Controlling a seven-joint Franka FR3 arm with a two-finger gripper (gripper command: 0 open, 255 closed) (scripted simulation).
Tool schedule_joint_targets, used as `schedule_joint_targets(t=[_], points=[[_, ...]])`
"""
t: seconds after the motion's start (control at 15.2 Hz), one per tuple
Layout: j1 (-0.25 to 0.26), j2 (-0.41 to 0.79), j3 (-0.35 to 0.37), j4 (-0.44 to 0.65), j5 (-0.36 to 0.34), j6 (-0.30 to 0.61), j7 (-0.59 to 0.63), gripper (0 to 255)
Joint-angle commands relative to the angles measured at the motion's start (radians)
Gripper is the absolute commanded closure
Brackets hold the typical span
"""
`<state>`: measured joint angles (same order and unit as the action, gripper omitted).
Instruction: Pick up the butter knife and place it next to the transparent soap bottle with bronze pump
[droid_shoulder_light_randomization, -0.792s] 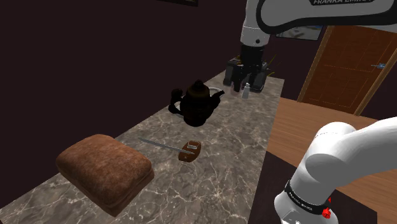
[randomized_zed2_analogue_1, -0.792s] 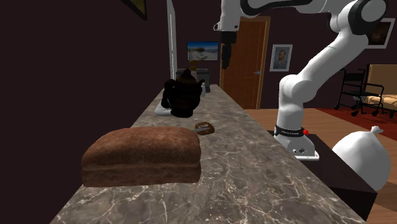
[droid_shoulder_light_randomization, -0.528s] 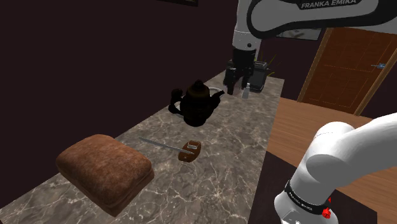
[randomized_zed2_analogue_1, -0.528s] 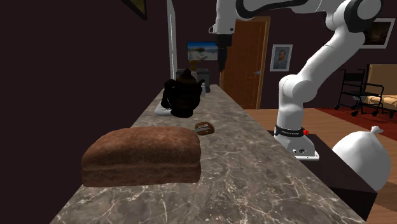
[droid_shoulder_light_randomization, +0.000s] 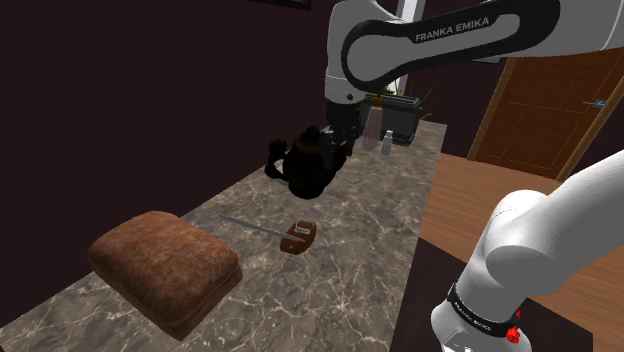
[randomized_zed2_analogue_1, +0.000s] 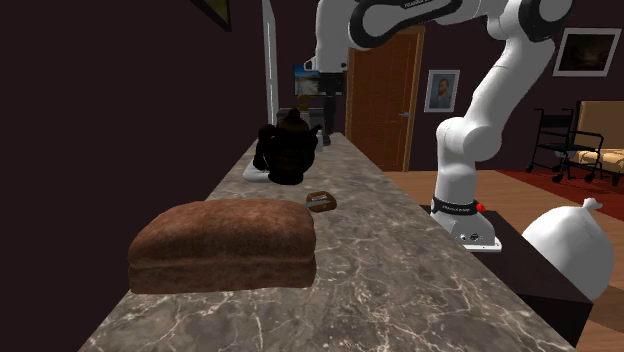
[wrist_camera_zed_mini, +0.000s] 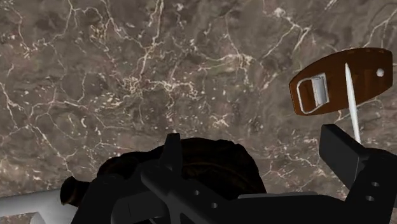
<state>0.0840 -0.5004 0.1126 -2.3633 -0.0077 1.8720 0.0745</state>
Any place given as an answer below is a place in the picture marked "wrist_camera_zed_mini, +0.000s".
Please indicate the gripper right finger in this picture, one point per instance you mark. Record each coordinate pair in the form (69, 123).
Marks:
(372, 173)

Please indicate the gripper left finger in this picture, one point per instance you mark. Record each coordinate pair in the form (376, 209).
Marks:
(173, 198)

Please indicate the dark brown round bowl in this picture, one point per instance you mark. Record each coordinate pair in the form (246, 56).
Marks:
(220, 167)

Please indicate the white pointed stick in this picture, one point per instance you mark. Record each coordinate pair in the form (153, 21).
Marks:
(351, 102)

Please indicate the brown wooden bottle opener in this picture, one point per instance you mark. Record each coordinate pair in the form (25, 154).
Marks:
(366, 86)

